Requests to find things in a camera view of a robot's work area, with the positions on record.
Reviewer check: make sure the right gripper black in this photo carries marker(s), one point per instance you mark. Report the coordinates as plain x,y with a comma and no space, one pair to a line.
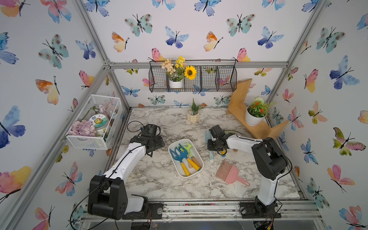
209,145

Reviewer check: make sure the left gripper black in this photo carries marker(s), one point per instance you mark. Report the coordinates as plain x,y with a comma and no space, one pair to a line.
158,144

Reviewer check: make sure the white storage box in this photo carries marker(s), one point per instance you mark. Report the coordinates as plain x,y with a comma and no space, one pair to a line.
177,165

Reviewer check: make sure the green rake wooden handle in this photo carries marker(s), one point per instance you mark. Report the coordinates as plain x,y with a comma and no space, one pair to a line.
188,147

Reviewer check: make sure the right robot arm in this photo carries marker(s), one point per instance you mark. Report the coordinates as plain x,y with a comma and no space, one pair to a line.
270,161

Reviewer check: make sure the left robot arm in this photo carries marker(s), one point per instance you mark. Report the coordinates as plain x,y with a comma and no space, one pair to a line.
108,196

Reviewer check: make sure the pink hand brush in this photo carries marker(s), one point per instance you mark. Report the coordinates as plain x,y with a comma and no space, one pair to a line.
229,173

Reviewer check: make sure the wooden zigzag shelf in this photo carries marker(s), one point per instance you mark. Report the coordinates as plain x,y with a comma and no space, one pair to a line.
238,108

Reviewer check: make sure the small woven pot plant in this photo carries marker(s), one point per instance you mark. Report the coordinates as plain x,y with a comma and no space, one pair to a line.
193,112

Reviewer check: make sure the white pot red flowers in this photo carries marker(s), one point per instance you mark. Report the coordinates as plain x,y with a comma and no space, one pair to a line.
256,111

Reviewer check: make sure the round tin in basket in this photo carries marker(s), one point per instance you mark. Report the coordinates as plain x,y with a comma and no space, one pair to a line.
99,121

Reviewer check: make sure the purple artificial flowers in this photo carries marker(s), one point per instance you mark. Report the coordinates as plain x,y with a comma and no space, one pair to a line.
82,128

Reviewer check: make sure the white pot yellow flowers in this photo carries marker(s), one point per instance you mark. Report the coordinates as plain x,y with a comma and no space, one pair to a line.
178,71

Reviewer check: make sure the blue trowel yellow handle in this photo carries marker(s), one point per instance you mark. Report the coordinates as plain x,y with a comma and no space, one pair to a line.
189,159

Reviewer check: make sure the white mesh wall basket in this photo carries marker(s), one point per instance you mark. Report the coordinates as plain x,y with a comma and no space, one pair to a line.
98,104

